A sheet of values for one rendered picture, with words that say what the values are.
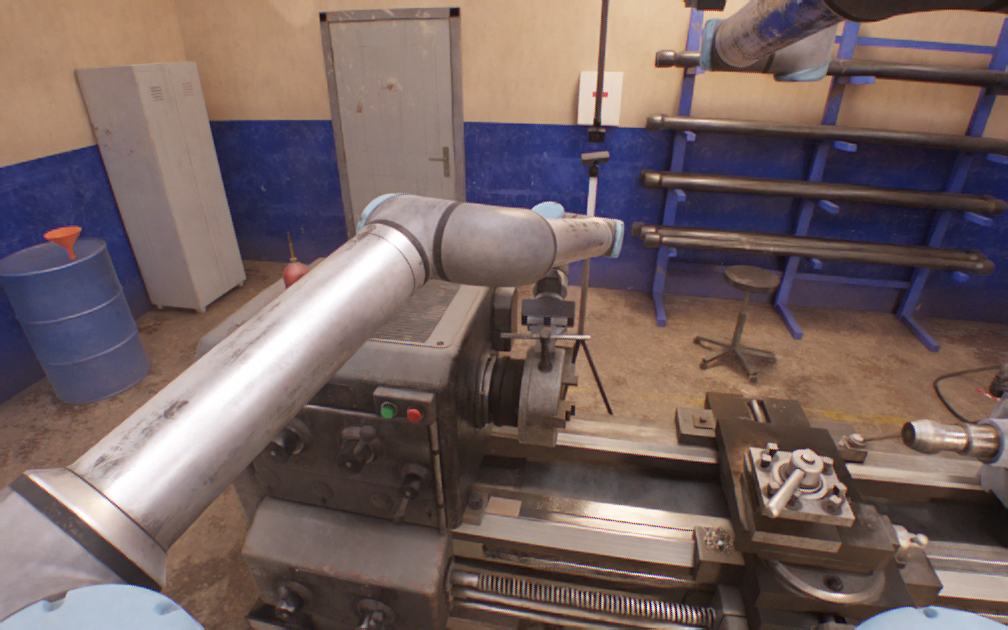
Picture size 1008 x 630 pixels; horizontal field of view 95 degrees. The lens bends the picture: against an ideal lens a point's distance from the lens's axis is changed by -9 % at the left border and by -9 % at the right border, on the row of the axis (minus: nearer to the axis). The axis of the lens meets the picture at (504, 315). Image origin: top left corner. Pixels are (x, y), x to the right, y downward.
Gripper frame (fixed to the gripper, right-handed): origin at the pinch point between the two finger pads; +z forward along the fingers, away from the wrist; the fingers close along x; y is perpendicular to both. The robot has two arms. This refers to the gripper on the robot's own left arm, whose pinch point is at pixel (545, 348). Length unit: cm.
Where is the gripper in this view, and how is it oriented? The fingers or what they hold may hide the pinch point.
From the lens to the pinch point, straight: 118.3
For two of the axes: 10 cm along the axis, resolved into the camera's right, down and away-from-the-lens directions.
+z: -1.1, 7.7, -6.3
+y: 0.6, 6.4, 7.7
